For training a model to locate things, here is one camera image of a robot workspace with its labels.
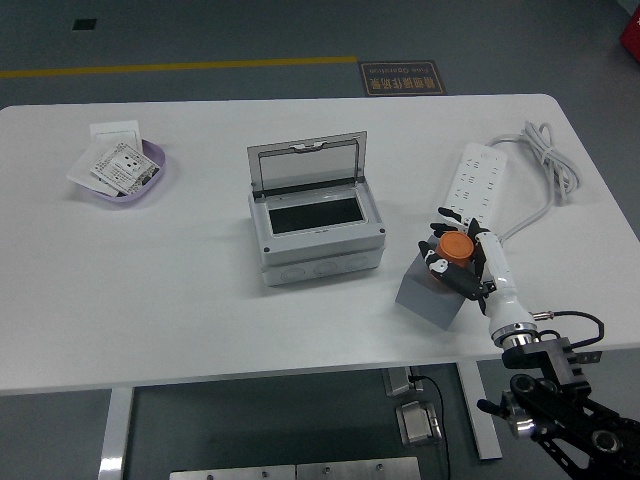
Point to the grey junction box with lid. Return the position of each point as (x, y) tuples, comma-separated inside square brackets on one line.
[(320, 250)]

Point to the grey metal plate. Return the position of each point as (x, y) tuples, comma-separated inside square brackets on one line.
[(232, 473), (357, 469)]

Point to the purple plastic tray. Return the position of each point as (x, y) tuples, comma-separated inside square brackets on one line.
[(135, 198)]

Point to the plain white switch plate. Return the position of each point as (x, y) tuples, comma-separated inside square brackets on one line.
[(115, 132)]

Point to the white flat packet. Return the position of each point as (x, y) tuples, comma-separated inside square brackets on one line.
[(80, 172)]

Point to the white table leg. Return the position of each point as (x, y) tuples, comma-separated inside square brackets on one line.
[(116, 430), (482, 415)]

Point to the silver floor socket box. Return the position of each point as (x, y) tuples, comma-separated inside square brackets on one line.
[(417, 424)]

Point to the brown floor sign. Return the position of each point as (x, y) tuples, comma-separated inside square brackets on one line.
[(400, 79)]

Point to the white power strip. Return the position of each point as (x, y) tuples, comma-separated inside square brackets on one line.
[(475, 170)]

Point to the grey cube with round hole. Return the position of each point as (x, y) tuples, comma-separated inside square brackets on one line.
[(425, 305)]

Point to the silver metal bracket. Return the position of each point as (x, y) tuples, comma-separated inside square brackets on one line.
[(396, 382)]

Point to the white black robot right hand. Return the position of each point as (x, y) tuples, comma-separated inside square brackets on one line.
[(500, 280)]

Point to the red object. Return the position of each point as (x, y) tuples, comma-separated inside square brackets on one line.
[(632, 32)]

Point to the socket panel in printed pack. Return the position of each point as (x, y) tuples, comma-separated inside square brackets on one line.
[(122, 167)]

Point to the orange cylinder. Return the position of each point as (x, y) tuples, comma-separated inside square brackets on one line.
[(452, 245)]

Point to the black table control panel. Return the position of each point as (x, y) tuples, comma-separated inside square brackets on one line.
[(592, 356)]

